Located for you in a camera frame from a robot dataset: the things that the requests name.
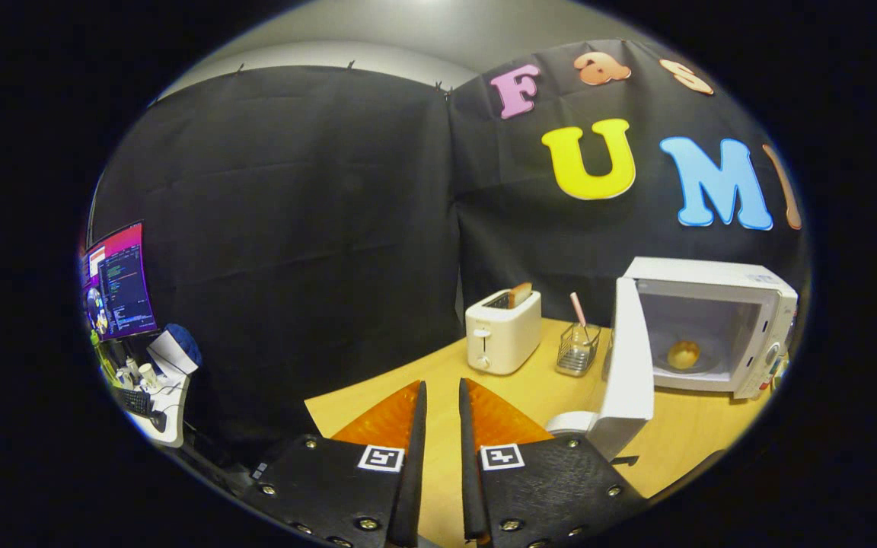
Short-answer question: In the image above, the round golden bread bun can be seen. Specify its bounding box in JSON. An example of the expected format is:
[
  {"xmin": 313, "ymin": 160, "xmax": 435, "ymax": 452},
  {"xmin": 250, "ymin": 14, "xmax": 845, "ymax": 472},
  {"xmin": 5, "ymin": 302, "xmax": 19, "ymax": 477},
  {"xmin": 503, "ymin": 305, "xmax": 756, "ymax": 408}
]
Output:
[{"xmin": 667, "ymin": 340, "xmax": 702, "ymax": 371}]

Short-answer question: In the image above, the pink utensil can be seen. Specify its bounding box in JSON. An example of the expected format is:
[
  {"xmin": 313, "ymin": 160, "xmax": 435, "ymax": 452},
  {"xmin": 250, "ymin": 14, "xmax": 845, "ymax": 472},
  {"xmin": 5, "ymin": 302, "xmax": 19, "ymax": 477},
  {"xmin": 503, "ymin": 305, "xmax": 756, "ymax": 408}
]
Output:
[{"xmin": 569, "ymin": 292, "xmax": 592, "ymax": 343}]

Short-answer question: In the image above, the blue and white object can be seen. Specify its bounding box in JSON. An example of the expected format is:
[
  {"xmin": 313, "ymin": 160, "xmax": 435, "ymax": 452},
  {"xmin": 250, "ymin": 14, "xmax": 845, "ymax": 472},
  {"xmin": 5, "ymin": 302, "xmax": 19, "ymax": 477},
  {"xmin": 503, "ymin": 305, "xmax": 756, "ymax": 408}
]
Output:
[{"xmin": 148, "ymin": 323, "xmax": 203, "ymax": 376}]

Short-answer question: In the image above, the wire mesh basket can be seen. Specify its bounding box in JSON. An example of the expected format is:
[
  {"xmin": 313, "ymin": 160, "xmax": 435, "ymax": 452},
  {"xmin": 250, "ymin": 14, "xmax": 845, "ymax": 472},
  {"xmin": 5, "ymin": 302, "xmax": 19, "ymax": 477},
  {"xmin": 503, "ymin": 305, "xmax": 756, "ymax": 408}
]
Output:
[{"xmin": 556, "ymin": 322, "xmax": 601, "ymax": 378}]

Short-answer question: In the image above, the white microwave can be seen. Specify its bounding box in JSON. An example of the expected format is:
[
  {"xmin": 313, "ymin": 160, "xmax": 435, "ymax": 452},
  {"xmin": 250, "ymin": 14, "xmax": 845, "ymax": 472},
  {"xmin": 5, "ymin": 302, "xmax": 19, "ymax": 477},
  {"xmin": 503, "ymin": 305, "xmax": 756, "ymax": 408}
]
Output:
[{"xmin": 545, "ymin": 256, "xmax": 799, "ymax": 461}]

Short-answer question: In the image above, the black backdrop cloth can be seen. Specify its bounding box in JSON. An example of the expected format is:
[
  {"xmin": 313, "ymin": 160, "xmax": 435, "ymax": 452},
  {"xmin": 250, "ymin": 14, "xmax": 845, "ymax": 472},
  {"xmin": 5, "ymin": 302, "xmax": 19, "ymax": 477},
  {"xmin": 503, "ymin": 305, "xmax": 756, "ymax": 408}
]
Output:
[{"xmin": 88, "ymin": 38, "xmax": 812, "ymax": 465}]

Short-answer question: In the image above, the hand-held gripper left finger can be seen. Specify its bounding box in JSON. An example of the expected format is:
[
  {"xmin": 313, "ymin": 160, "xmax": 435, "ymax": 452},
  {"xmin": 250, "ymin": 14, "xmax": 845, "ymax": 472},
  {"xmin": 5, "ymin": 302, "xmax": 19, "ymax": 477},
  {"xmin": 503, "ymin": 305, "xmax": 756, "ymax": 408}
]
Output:
[{"xmin": 244, "ymin": 381, "xmax": 429, "ymax": 548}]

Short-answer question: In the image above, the white desk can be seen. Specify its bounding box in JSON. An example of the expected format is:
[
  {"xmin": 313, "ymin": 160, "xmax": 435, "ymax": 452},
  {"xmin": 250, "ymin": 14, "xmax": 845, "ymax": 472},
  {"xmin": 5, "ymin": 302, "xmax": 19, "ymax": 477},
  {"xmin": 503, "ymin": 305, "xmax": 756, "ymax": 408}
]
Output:
[{"xmin": 107, "ymin": 371, "xmax": 192, "ymax": 448}]

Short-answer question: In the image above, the computer monitor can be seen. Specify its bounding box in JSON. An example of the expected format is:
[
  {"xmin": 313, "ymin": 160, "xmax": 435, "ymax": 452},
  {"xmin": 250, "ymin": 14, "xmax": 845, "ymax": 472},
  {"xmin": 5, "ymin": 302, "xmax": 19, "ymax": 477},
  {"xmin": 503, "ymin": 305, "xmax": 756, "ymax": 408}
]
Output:
[{"xmin": 81, "ymin": 221, "xmax": 158, "ymax": 342}]

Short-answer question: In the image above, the black keyboard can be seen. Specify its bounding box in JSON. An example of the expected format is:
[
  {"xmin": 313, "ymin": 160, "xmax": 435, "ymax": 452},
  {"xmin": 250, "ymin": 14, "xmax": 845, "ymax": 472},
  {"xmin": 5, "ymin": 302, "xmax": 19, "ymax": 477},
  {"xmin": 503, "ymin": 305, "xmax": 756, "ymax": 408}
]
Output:
[{"xmin": 117, "ymin": 388, "xmax": 156, "ymax": 418}]

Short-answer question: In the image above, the white toaster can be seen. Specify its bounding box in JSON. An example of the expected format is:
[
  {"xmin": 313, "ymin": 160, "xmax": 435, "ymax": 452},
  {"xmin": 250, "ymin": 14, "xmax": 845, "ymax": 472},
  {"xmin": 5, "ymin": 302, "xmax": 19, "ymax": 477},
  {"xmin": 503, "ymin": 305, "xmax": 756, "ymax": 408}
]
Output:
[{"xmin": 465, "ymin": 289, "xmax": 542, "ymax": 375}]

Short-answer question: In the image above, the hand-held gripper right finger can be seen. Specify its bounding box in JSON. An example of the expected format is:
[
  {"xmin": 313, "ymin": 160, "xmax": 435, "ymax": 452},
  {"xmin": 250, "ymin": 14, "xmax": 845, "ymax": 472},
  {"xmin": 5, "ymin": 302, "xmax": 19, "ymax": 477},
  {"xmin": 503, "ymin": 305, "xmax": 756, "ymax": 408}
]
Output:
[{"xmin": 458, "ymin": 378, "xmax": 649, "ymax": 548}]

